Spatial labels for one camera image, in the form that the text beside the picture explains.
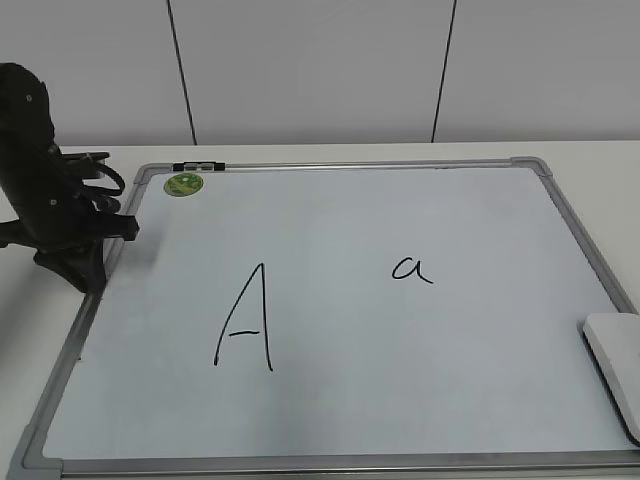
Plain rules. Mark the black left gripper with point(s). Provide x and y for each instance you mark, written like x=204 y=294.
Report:
x=64 y=216

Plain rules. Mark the whiteboard with grey frame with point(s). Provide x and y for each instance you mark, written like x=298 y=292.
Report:
x=345 y=320

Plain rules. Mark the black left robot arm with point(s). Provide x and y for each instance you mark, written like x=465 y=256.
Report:
x=25 y=113

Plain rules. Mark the white rectangular whiteboard eraser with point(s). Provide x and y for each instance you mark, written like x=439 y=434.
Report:
x=613 y=339

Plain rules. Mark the black clip on frame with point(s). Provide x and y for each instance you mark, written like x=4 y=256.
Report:
x=199 y=166

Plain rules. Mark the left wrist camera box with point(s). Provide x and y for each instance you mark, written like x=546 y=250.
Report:
x=86 y=165

